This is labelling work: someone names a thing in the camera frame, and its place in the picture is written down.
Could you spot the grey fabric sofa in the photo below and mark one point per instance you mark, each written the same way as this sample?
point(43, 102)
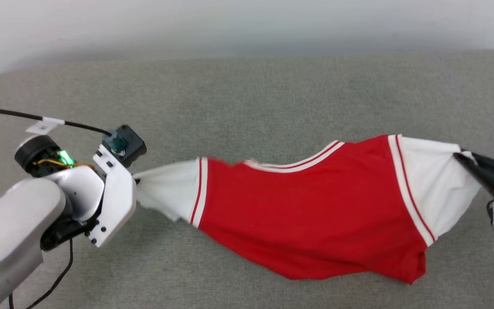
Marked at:
point(251, 98)

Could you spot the red and white shirt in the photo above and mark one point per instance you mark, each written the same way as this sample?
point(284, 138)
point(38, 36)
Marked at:
point(307, 206)

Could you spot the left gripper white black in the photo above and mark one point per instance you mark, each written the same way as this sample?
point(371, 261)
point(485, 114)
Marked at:
point(116, 197)

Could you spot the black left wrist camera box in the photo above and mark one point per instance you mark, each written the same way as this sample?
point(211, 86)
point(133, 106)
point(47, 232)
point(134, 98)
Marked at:
point(133, 143)

